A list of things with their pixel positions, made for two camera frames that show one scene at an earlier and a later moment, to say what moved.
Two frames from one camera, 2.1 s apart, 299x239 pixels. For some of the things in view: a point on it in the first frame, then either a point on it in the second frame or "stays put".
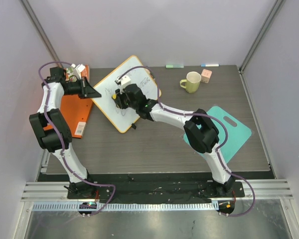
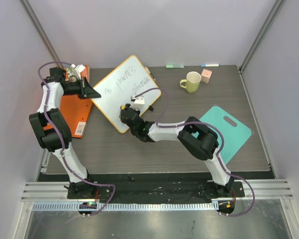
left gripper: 87,90 stays put
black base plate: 162,191 stays put
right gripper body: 120,100 → 126,113
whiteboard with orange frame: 122,119 stays put
